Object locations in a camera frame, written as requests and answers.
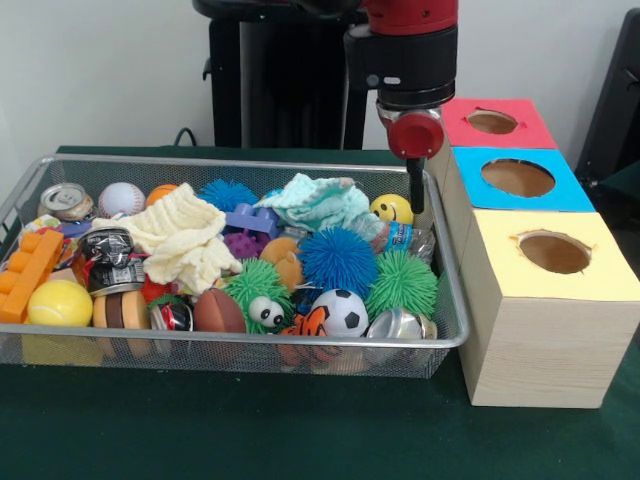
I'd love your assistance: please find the white baseball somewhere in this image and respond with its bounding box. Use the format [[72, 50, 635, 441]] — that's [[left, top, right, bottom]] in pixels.
[[98, 182, 147, 219]]

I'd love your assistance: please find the orange toy brick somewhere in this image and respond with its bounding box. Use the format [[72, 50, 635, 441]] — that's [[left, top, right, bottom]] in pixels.
[[0, 229, 65, 324]]

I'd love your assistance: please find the yellow tennis ball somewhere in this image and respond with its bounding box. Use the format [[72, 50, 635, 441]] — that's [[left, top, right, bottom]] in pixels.
[[27, 279, 94, 328]]

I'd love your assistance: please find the yellow smiley ball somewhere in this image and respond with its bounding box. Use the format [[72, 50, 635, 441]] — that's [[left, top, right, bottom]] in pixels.
[[370, 193, 415, 227]]

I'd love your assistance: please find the cream knitted cloth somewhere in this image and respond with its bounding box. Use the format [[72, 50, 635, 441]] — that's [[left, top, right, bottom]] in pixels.
[[93, 183, 243, 295]]

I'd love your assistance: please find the crushed clear plastic bottle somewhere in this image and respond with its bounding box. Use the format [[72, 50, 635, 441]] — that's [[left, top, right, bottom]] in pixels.
[[375, 220, 437, 263]]

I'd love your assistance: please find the large blue spiky ball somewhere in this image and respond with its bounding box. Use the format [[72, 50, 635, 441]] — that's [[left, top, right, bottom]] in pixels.
[[297, 226, 379, 297]]

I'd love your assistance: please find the mint green cloth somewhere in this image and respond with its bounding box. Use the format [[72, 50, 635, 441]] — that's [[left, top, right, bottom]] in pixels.
[[255, 173, 373, 236]]

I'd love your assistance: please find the clear mesh bin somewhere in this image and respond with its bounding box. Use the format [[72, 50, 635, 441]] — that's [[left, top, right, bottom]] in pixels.
[[0, 153, 471, 379]]

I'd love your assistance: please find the black monitor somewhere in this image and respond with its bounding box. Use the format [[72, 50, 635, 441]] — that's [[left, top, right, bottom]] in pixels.
[[578, 8, 640, 201]]

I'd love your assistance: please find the wooden box with three holes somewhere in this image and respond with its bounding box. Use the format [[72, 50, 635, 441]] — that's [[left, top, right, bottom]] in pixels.
[[424, 96, 640, 409]]

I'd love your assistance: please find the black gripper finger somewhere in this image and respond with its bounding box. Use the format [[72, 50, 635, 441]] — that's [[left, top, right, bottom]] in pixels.
[[405, 158, 426, 215]]

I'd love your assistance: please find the small soccer ball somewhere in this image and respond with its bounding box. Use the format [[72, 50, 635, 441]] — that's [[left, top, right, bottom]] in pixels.
[[310, 289, 370, 338]]

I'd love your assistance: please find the green furry googly-eyed toy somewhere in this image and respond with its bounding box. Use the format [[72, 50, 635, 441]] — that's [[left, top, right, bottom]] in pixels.
[[223, 258, 294, 335]]

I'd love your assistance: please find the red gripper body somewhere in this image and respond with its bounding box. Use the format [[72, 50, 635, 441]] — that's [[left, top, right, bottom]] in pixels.
[[388, 110, 445, 162]]

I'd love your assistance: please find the green spiky ball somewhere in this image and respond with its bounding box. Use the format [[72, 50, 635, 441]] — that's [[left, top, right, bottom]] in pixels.
[[364, 249, 440, 319]]

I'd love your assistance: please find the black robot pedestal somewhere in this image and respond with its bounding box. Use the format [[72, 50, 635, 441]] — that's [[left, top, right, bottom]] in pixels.
[[193, 0, 379, 151]]

